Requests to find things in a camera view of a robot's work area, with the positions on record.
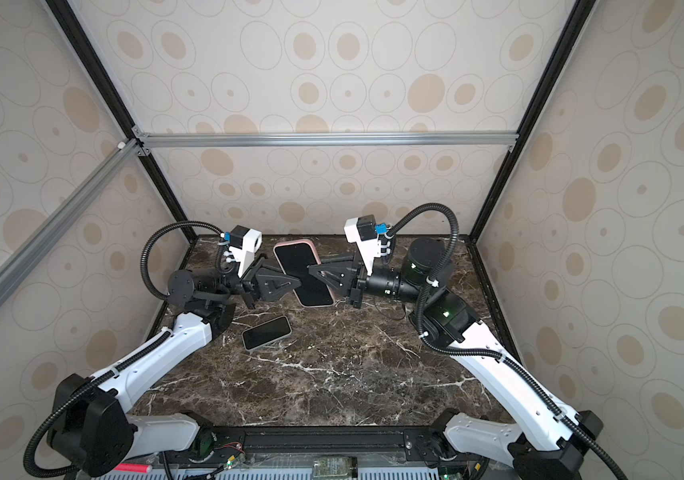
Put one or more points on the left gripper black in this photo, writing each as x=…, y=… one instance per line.
x=259, y=285

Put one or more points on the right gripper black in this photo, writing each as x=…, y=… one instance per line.
x=344, y=275

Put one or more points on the phone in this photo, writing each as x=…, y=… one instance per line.
x=267, y=333
x=295, y=258

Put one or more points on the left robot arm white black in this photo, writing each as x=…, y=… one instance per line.
x=91, y=429

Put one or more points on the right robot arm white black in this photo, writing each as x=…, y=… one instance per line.
x=548, y=439

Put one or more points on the phone in clear case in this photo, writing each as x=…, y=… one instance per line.
x=267, y=333

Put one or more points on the small circuit board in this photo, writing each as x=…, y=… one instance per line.
x=335, y=468

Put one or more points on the pink marker pen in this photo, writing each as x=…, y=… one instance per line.
x=135, y=468

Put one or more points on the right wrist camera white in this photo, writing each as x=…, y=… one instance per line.
x=370, y=237

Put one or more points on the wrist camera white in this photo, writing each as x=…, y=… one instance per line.
x=370, y=237
x=242, y=244

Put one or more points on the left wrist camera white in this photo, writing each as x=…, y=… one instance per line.
x=242, y=244

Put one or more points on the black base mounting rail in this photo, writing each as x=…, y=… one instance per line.
x=318, y=441

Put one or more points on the horizontal aluminium rail back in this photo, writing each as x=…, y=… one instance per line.
x=317, y=140

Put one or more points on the diagonal aluminium rail left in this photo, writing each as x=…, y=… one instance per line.
x=21, y=263

